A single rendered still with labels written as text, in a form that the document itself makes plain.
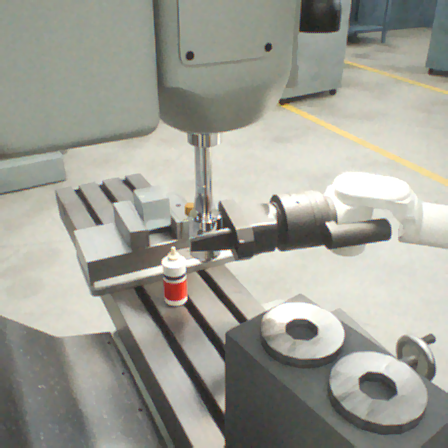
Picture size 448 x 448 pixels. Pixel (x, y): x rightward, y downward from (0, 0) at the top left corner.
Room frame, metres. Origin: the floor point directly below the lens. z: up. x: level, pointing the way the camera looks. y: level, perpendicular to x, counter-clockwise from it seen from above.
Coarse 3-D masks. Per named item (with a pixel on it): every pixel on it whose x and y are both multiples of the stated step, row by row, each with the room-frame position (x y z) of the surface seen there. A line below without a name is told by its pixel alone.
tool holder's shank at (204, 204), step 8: (200, 152) 0.64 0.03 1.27; (208, 152) 0.64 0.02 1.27; (200, 160) 0.64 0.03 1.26; (208, 160) 0.64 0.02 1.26; (200, 168) 0.64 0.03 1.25; (208, 168) 0.64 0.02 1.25; (200, 176) 0.64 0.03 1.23; (208, 176) 0.64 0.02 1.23; (200, 184) 0.64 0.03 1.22; (208, 184) 0.64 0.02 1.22; (200, 192) 0.64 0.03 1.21; (208, 192) 0.64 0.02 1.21; (200, 200) 0.64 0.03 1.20; (208, 200) 0.64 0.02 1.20; (200, 208) 0.64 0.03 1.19; (208, 208) 0.64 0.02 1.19; (200, 216) 0.64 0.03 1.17
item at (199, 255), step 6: (192, 228) 0.64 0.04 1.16; (198, 228) 0.63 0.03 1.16; (204, 228) 0.63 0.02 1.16; (210, 228) 0.63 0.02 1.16; (216, 228) 0.64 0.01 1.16; (192, 234) 0.64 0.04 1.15; (198, 234) 0.63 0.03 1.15; (192, 252) 0.64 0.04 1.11; (198, 252) 0.63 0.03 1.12; (204, 252) 0.63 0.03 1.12; (210, 252) 0.63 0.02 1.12; (216, 252) 0.64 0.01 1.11; (198, 258) 0.63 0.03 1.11; (204, 258) 0.63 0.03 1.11; (210, 258) 0.63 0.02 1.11
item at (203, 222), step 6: (192, 210) 0.66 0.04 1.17; (216, 210) 0.66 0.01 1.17; (192, 216) 0.64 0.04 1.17; (198, 216) 0.64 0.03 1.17; (210, 216) 0.64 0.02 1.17; (216, 216) 0.64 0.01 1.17; (192, 222) 0.64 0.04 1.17; (198, 222) 0.63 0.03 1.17; (204, 222) 0.63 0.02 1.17; (210, 222) 0.63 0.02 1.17; (216, 222) 0.64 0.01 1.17
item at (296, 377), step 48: (240, 336) 0.43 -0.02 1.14; (288, 336) 0.42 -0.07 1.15; (336, 336) 0.42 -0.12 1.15; (240, 384) 0.41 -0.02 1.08; (288, 384) 0.36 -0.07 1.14; (336, 384) 0.35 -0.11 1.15; (384, 384) 0.36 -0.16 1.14; (432, 384) 0.36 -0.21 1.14; (240, 432) 0.41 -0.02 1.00; (288, 432) 0.35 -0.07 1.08; (336, 432) 0.31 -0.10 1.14; (384, 432) 0.30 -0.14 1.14; (432, 432) 0.31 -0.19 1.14
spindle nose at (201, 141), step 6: (192, 138) 0.64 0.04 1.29; (198, 138) 0.63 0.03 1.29; (204, 138) 0.63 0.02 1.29; (210, 138) 0.63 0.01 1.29; (216, 138) 0.63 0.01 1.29; (222, 138) 0.65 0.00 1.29; (192, 144) 0.64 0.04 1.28; (198, 144) 0.63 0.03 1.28; (204, 144) 0.63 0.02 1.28; (210, 144) 0.63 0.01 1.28; (216, 144) 0.63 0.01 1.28
